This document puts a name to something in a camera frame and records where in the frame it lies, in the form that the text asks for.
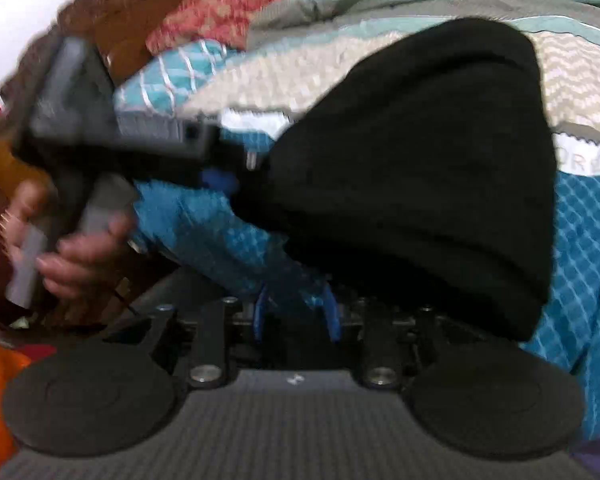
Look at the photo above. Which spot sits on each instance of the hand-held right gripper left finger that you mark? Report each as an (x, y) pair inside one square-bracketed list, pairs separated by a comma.
[(261, 310)]

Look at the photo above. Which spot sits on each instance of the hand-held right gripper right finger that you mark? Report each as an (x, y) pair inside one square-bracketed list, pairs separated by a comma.
[(331, 317)]

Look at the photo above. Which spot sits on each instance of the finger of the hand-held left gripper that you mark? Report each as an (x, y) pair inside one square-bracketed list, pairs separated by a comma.
[(220, 180)]

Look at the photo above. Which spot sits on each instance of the black pants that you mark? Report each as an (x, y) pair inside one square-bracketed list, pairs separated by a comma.
[(405, 160)]

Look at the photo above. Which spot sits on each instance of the person's left hand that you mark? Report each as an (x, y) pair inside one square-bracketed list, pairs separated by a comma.
[(85, 260)]

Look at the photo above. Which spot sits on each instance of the teal lattice pattern pillow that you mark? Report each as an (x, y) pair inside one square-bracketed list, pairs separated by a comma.
[(180, 70)]

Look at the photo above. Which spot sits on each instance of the carved wooden headboard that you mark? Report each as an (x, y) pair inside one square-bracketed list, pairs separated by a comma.
[(120, 15)]

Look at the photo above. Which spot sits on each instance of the red floral patchwork quilt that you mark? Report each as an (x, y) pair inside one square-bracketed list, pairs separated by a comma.
[(220, 5)]

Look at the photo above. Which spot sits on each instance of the teal grey patterned bedspread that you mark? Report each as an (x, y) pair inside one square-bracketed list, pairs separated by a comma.
[(580, 235)]

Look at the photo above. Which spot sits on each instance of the orange cloth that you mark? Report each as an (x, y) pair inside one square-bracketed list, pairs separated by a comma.
[(0, 400)]

